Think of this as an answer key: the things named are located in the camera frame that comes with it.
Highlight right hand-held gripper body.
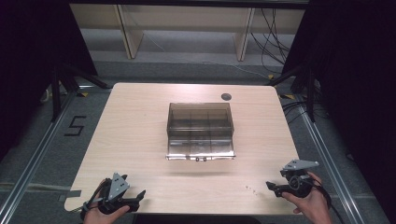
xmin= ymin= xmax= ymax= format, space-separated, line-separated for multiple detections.
xmin=279 ymin=159 xmax=320 ymax=199

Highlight person's right hand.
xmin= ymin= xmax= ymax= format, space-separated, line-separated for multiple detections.
xmin=281 ymin=172 xmax=332 ymax=224

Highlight grey floor tape strip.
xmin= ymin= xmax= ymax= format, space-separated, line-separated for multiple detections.
xmin=57 ymin=189 xmax=82 ymax=203

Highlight black metal stand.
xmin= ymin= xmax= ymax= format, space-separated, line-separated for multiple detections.
xmin=265 ymin=63 xmax=318 ymax=123
xmin=50 ymin=63 xmax=111 ymax=123

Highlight black curtain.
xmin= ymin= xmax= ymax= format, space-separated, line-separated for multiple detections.
xmin=0 ymin=0 xmax=99 ymax=162
xmin=280 ymin=0 xmax=396 ymax=223

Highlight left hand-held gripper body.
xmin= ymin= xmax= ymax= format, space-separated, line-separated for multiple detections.
xmin=97 ymin=172 xmax=141 ymax=216

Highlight bundle of black hanging cables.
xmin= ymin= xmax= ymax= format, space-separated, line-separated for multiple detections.
xmin=249 ymin=7 xmax=292 ymax=76

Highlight beige wooden desk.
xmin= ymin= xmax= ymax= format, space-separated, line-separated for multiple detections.
xmin=69 ymin=3 xmax=306 ymax=63

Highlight aluminium floor rail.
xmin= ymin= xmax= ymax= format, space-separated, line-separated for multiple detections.
xmin=0 ymin=83 xmax=94 ymax=224
xmin=293 ymin=92 xmax=366 ymax=224

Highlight person's left hand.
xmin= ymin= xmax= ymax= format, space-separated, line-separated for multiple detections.
xmin=82 ymin=178 xmax=131 ymax=224

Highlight black tape floor numeral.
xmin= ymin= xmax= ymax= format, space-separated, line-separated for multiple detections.
xmin=64 ymin=115 xmax=88 ymax=137

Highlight black floor cables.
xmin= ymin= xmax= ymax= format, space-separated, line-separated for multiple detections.
xmin=280 ymin=88 xmax=330 ymax=126

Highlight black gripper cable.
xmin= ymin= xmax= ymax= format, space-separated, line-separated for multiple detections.
xmin=311 ymin=177 xmax=344 ymax=224
xmin=79 ymin=186 xmax=106 ymax=221

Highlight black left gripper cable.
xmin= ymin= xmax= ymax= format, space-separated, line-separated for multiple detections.
xmin=79 ymin=186 xmax=106 ymax=221

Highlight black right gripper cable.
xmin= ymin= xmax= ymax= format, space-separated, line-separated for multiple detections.
xmin=311 ymin=177 xmax=344 ymax=224

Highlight transparent brown plastic compartment box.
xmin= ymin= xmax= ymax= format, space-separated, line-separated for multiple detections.
xmin=165 ymin=102 xmax=236 ymax=162

